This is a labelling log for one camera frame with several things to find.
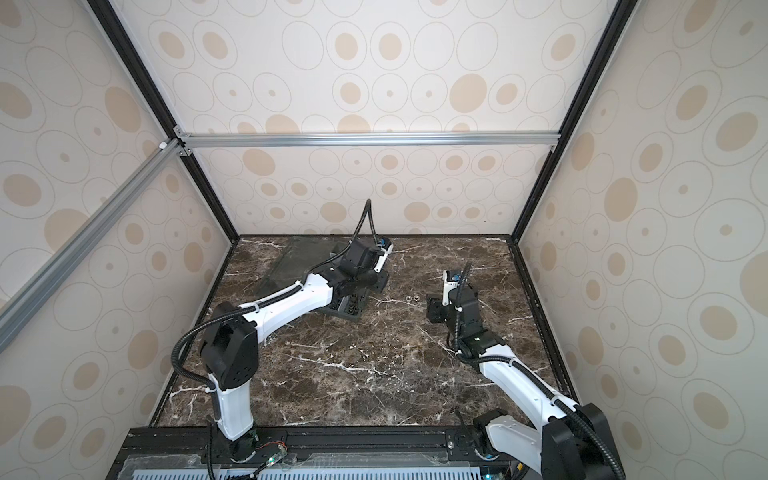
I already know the clear compartment organizer box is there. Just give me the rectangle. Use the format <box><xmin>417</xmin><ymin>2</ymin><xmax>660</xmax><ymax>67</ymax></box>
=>
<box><xmin>255</xmin><ymin>237</ymin><xmax>379</xmax><ymax>321</ymax></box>

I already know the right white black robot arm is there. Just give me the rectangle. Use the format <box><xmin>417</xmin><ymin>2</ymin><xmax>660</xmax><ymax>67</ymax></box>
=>
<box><xmin>426</xmin><ymin>275</ymin><xmax>626</xmax><ymax>479</ymax></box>

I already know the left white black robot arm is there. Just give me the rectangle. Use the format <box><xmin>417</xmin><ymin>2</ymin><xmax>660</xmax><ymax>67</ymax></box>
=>
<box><xmin>171</xmin><ymin>237</ymin><xmax>393</xmax><ymax>463</ymax></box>

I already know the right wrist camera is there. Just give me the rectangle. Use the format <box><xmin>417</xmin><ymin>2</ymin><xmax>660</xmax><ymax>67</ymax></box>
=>
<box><xmin>441</xmin><ymin>269</ymin><xmax>466</xmax><ymax>307</ymax></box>

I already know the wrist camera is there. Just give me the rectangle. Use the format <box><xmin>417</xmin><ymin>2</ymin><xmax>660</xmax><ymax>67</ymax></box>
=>
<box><xmin>441</xmin><ymin>269</ymin><xmax>466</xmax><ymax>307</ymax></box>
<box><xmin>374</xmin><ymin>237</ymin><xmax>393</xmax><ymax>273</ymax></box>

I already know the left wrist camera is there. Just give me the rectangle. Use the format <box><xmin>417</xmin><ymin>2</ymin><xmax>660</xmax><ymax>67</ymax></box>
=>
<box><xmin>374</xmin><ymin>237</ymin><xmax>393</xmax><ymax>273</ymax></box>

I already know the horizontal aluminium frame bar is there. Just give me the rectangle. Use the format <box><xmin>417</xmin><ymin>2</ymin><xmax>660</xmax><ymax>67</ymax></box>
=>
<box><xmin>181</xmin><ymin>130</ymin><xmax>560</xmax><ymax>148</ymax></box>

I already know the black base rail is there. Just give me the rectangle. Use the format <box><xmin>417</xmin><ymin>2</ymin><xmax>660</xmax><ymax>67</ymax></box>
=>
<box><xmin>107</xmin><ymin>426</ymin><xmax>541</xmax><ymax>479</ymax></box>

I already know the diagonal aluminium frame bar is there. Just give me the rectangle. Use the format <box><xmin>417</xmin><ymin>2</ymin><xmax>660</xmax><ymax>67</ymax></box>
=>
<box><xmin>1</xmin><ymin>139</ymin><xmax>182</xmax><ymax>350</ymax></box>

